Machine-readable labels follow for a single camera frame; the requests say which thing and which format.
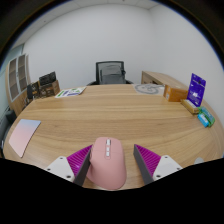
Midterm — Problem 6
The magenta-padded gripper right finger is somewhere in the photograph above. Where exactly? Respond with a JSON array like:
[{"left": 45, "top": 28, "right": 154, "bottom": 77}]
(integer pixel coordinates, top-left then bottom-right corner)
[{"left": 133, "top": 143, "right": 184, "bottom": 185}]

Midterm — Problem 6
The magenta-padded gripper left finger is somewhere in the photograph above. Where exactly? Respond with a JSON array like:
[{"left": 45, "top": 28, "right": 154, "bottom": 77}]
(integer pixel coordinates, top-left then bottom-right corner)
[{"left": 44, "top": 143, "right": 94, "bottom": 186}]

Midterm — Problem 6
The pink computer mouse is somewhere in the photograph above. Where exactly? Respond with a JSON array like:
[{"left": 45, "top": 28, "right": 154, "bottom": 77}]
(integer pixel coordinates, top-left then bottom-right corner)
[{"left": 86, "top": 136, "right": 128, "bottom": 191}]

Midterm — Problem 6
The pink-blue gradient mouse pad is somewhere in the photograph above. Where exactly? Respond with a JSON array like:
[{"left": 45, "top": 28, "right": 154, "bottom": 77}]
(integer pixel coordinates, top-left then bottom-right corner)
[{"left": 8, "top": 118, "right": 42, "bottom": 159}]

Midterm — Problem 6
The small blue packet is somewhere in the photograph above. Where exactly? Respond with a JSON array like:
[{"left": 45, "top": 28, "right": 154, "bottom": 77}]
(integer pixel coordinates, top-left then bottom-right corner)
[{"left": 197, "top": 112, "right": 210, "bottom": 129}]

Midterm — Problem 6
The small tan box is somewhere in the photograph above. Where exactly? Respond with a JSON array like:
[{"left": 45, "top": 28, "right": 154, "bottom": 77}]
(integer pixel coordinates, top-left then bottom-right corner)
[{"left": 180, "top": 98, "right": 200, "bottom": 115}]

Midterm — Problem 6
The colourful printed leaflet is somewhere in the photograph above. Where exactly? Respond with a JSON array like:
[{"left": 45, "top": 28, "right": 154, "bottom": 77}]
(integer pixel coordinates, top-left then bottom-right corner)
[{"left": 54, "top": 86, "right": 87, "bottom": 99}]

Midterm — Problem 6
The orange-brown box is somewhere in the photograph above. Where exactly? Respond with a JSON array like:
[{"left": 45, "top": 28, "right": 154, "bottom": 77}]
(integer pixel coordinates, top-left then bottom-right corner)
[{"left": 163, "top": 84, "right": 189, "bottom": 103}]

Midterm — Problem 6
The round grey-white disc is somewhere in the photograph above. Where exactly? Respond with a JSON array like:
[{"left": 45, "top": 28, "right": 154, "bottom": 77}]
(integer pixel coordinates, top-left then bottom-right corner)
[{"left": 133, "top": 83, "right": 165, "bottom": 96}]

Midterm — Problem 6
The green packet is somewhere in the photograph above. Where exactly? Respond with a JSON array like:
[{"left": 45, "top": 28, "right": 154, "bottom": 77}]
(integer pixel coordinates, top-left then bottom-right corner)
[{"left": 198, "top": 105, "right": 216, "bottom": 128}]

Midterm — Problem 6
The wide brown cardboard box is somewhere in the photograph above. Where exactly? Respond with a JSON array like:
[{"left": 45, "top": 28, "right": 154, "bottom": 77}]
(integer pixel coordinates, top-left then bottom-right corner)
[{"left": 39, "top": 79, "right": 61, "bottom": 98}]

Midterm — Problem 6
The black armchair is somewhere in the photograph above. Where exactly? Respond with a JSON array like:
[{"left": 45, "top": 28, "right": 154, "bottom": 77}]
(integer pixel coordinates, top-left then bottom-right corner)
[{"left": 0, "top": 109, "right": 16, "bottom": 148}]

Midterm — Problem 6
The wooden side cabinet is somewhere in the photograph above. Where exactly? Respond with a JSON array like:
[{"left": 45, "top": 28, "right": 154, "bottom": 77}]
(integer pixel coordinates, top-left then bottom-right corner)
[{"left": 140, "top": 70, "right": 189, "bottom": 90}]

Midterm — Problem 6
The black flat box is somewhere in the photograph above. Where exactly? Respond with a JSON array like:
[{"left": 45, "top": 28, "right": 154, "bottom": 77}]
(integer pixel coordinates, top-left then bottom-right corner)
[{"left": 38, "top": 71, "right": 57, "bottom": 87}]

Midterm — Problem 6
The grey mesh office chair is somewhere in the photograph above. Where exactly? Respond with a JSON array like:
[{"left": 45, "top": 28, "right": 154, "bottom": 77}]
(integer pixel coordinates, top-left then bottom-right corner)
[{"left": 87, "top": 60, "right": 134, "bottom": 86}]

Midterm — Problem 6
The wooden shelf unit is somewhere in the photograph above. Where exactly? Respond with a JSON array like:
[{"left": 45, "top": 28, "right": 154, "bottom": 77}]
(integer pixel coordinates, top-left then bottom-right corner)
[{"left": 4, "top": 53, "right": 33, "bottom": 116}]

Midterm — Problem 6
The round desk cable grommet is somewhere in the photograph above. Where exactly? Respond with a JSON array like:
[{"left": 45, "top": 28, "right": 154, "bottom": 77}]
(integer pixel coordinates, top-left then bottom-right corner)
[{"left": 193, "top": 156, "right": 205, "bottom": 165}]

